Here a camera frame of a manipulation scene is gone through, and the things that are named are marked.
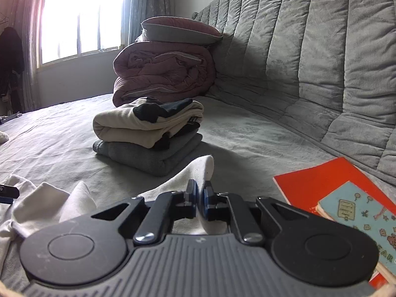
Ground grey patterned curtain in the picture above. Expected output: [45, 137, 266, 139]
[12, 0, 42, 113]
[122, 0, 174, 48]

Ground red book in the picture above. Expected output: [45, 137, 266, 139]
[273, 157, 396, 290]

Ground window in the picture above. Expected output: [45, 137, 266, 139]
[36, 0, 127, 69]

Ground pink and grey pillow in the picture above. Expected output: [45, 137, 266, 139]
[141, 16, 224, 44]

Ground white sweatshirt with orange print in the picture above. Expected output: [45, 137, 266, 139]
[0, 155, 215, 267]

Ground grey quilted headboard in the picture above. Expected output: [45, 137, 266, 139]
[192, 0, 396, 186]

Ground grey bed sheet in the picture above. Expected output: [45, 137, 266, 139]
[0, 93, 396, 291]

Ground folded pink quilt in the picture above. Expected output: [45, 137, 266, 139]
[112, 42, 216, 107]

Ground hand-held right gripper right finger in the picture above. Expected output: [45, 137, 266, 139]
[201, 181, 308, 243]

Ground dark hanging clothes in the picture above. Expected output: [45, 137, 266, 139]
[0, 26, 25, 99]

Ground light blue cartoon notebook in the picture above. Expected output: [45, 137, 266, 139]
[317, 181, 396, 285]

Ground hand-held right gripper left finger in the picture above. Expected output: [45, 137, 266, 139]
[91, 179, 198, 245]

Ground folded cream garment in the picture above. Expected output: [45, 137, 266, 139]
[93, 97, 205, 149]

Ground folded grey sweater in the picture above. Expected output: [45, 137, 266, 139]
[93, 133, 203, 177]

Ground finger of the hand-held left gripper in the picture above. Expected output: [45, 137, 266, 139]
[0, 184, 20, 205]

